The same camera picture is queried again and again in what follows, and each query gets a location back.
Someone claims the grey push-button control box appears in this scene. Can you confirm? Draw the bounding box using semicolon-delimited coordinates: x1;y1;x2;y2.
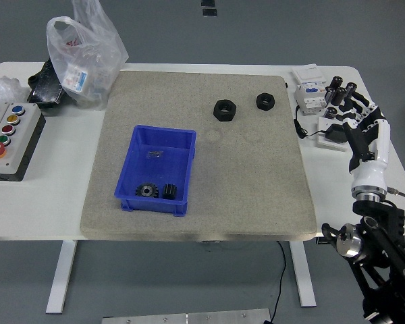
0;103;47;182

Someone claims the black power adapter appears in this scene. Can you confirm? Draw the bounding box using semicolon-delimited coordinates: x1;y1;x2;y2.
325;124;350;142

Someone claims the black floor cable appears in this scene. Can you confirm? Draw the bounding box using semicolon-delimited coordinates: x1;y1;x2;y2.
268;240;288;323

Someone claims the white blue printed carton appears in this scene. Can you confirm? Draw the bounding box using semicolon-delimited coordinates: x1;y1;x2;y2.
62;65;90;94

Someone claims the white circuit breaker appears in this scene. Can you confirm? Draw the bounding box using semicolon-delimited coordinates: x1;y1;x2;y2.
291;63;328;116

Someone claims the crumpled clear plastic wrap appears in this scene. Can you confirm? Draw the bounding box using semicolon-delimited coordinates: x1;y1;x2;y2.
0;76;23;104

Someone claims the clear plastic bag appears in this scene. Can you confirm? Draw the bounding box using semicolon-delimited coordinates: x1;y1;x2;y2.
46;0;130;111

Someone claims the small black gear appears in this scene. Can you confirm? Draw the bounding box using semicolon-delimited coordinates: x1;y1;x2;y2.
161;183;179;200

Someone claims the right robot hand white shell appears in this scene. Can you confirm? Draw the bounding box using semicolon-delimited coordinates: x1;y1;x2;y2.
335;90;392;190

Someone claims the black adapter cord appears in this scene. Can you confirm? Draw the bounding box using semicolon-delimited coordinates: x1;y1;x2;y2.
293;105;327;139

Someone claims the large black gear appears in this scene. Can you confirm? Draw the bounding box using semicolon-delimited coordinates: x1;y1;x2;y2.
134;182;161;199

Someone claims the small black hex nut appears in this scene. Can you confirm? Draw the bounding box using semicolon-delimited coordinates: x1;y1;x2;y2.
255;92;277;111

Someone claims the large black hex nut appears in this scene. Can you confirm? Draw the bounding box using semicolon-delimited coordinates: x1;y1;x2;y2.
212;99;238;122

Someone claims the white square plate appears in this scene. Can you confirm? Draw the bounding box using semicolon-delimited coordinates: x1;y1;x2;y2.
315;117;352;152

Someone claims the white table leg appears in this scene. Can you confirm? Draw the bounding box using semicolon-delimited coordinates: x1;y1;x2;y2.
289;241;317;308
45;240;78;314

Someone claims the blue plastic box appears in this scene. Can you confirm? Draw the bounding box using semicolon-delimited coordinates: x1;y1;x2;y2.
113;124;197;217

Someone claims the black glossy case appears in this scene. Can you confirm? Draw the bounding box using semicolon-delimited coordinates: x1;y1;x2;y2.
26;59;68;109

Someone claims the grey-brown mat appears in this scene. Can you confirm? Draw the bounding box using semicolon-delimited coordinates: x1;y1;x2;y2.
80;70;318;242

